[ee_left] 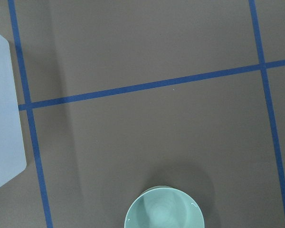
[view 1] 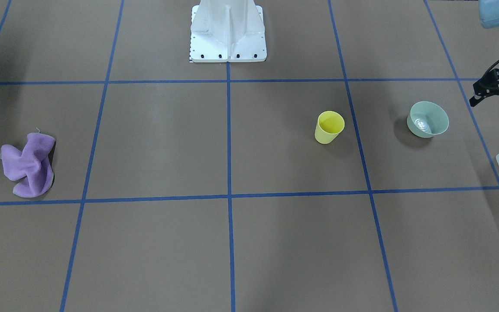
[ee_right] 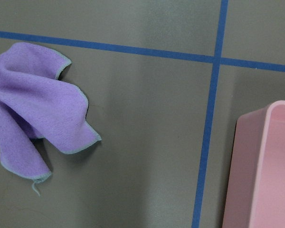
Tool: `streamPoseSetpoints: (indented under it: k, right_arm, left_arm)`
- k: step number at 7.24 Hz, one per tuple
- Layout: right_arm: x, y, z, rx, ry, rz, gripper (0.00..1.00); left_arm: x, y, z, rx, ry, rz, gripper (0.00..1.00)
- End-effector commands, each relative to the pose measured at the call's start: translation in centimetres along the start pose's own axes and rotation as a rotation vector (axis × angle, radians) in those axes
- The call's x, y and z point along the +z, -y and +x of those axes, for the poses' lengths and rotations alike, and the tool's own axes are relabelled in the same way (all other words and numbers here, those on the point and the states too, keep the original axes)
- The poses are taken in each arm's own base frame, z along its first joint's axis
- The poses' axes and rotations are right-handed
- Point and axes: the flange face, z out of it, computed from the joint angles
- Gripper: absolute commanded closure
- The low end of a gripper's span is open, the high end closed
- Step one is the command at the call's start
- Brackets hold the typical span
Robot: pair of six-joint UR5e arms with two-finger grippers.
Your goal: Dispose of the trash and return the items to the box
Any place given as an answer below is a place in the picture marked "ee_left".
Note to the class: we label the mint green bowl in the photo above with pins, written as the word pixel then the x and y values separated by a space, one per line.
pixel 164 207

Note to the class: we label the translucent white plastic box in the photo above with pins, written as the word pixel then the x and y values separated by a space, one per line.
pixel 12 152

